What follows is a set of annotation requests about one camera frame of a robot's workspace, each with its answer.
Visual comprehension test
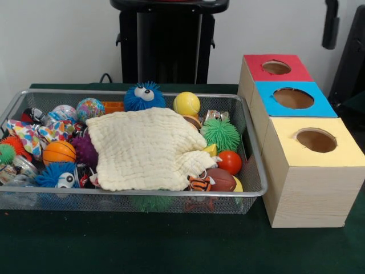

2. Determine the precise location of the globe print ball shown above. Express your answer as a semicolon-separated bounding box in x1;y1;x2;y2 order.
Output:
76;98;106;124

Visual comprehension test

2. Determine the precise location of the green spiky puffer ball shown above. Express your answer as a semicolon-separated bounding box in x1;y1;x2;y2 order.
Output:
200;118;241;154

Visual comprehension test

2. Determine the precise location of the cream waffle cloth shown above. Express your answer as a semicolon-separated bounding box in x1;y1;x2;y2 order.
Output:
85;107;219;192

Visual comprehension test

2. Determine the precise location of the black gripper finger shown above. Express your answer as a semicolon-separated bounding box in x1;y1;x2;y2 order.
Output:
322;0;340;50

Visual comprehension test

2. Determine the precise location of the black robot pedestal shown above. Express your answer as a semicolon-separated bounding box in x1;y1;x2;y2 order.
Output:
109;0;230;84

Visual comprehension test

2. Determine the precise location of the dark green table cloth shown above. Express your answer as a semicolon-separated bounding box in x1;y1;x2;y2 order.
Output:
0;82;365;274

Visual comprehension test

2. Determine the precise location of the small blue fuzzy eyed ball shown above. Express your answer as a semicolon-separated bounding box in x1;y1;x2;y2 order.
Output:
34;162;79;189

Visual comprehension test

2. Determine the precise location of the black panel stand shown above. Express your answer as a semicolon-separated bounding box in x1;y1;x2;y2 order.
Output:
327;4;365;115

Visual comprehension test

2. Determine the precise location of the metal wire mesh bin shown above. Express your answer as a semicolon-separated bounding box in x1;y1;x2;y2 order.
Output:
0;88;269;215

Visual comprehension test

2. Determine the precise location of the orange toy basketball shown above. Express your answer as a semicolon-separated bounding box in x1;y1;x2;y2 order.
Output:
42;140;77;166

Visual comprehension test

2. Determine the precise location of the yellow tennis ball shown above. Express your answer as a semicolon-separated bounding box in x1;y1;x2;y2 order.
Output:
173;91;201;117

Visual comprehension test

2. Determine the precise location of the red ball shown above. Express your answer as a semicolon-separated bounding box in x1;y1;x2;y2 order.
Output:
217;150;242;175

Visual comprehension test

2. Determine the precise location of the brown toy football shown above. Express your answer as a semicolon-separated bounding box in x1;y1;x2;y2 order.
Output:
204;167;237;192

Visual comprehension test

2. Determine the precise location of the large blue fuzzy eyed ball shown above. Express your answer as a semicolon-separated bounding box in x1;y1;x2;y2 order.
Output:
123;81;167;112

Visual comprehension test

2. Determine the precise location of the tiger plush toy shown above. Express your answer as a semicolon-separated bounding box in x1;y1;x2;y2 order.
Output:
187;175;215;192

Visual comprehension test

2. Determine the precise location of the wooden box with three holes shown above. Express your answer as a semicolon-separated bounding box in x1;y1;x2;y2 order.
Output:
237;54;365;228

